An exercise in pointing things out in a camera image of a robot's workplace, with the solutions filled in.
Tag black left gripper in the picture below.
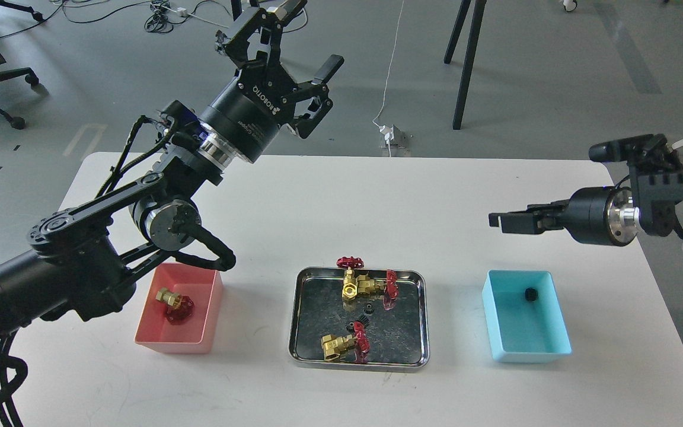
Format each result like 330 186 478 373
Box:
199 1 344 163

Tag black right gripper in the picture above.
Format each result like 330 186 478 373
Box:
489 186 638 246

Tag brass valve red handle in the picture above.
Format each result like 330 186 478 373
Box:
320 328 371 362
357 270 399 310
336 257 364 302
155 287 195 325

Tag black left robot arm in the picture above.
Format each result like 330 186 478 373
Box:
0 1 344 426

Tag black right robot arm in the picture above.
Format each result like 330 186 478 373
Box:
488 133 683 251

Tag blue plastic box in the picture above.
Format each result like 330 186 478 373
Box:
481 269 572 363

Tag pink plastic box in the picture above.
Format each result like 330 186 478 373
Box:
135 263 224 354

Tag white power adapter on floor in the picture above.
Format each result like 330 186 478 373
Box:
378 125 412 158

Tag black stand leg right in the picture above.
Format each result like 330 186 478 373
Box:
443 1 487 130

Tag shiny metal tray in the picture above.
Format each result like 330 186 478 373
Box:
288 267 429 371

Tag white cable on floor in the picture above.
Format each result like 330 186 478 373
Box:
373 0 406 128

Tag black floor cables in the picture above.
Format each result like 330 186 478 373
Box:
51 0 309 34

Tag brass valve red handle top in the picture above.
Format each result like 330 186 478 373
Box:
336 257 364 302

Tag brass valve red handle bottom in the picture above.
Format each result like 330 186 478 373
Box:
320 328 371 362

